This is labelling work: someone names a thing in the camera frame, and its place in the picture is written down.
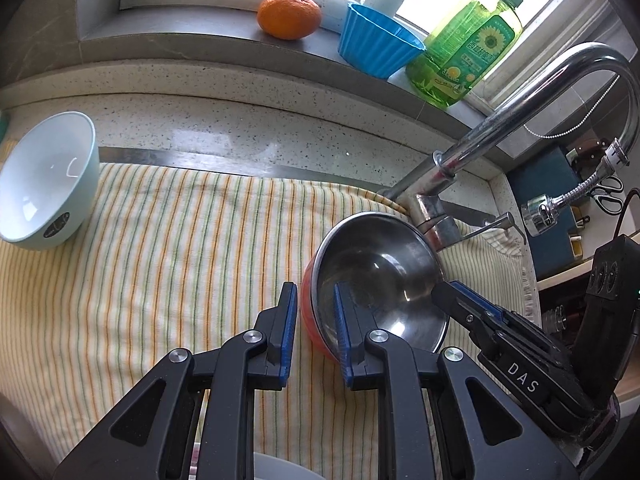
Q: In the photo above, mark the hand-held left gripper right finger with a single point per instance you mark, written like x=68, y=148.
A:
x=342, y=335

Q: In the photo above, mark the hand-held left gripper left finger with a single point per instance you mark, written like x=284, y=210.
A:
x=286, y=335

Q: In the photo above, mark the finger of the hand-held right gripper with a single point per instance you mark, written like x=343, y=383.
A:
x=482, y=302
x=460, y=310

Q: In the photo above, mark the small red steel bowl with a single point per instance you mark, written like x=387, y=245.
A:
x=395, y=270

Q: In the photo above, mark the white plate pink flower print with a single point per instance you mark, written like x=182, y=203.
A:
x=285, y=467

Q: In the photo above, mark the white shelf unit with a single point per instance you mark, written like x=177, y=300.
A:
x=560, y=275

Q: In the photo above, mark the blue knife holder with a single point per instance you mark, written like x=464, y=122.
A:
x=535, y=175

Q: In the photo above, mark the chrome kitchen faucet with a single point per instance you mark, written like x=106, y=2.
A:
x=465, y=152

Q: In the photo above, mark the striped yellow cloth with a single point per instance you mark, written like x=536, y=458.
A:
x=150, y=260

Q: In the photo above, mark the green dish soap bottle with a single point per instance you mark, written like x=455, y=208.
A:
x=465, y=50

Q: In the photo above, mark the blue fluted silicone cup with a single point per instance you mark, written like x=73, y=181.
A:
x=375, y=45

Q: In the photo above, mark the light blue ceramic bowl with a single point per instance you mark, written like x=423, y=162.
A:
x=40, y=185

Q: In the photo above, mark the orange mandarin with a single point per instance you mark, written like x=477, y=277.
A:
x=289, y=15

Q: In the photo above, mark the green power strip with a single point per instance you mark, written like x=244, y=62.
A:
x=2, y=125

